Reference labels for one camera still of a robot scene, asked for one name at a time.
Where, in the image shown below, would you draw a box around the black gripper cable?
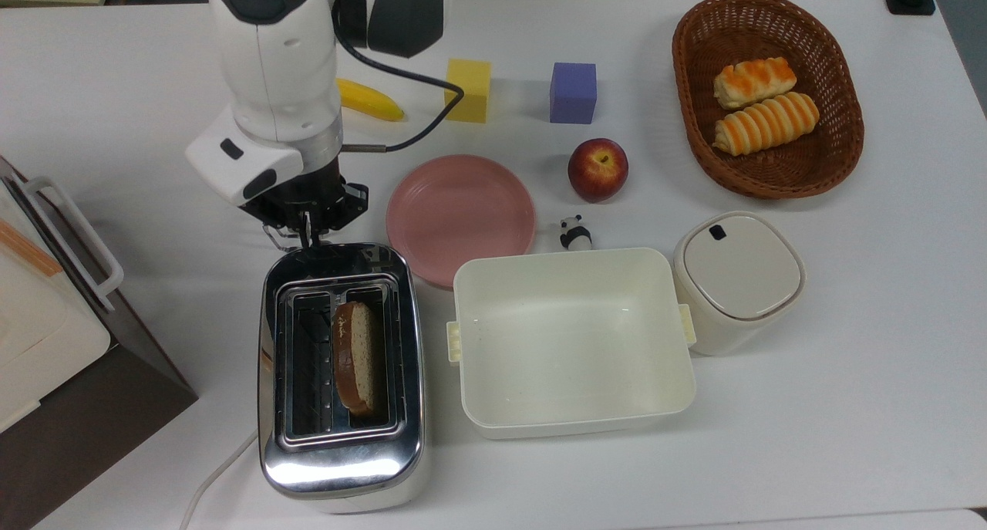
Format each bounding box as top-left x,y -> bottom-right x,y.
332,0 -> 467,154

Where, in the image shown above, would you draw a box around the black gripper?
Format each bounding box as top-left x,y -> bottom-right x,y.
241,154 -> 370,248

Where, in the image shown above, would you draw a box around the pink plate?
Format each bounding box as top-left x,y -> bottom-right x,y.
385,154 -> 537,290

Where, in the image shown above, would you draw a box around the white toaster power cord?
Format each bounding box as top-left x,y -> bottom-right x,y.
179,430 -> 260,530

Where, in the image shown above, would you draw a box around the brown wicker basket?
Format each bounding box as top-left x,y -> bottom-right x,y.
671,0 -> 866,201

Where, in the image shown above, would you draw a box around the purple foam block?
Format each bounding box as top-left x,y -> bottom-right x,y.
549,62 -> 598,125

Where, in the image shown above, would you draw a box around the white appliance with handle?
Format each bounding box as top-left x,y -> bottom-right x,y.
0,156 -> 200,530

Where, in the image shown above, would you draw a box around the cream plastic storage box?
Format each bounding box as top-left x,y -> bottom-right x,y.
446,247 -> 698,441

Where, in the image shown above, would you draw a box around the red apple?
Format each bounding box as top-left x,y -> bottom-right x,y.
568,137 -> 629,204

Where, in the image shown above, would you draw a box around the yellow banana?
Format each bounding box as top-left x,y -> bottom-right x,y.
337,77 -> 406,122

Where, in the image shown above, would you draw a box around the bread slice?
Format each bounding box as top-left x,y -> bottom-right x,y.
331,299 -> 381,417

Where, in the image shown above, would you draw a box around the yellow foam block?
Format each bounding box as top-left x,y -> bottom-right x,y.
444,58 -> 493,123

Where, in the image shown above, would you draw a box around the cream lidded trash can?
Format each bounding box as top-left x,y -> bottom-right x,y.
672,211 -> 807,356

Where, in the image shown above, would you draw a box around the cream and chrome toaster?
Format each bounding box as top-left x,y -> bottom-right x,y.
257,242 -> 427,514

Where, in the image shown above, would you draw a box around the panda figurine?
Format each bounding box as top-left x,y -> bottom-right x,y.
559,214 -> 593,251

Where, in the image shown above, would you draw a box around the orange glazed bread roll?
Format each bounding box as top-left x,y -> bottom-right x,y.
712,56 -> 798,111

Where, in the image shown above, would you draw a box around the striped bread roll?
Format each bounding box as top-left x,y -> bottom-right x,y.
712,91 -> 820,157

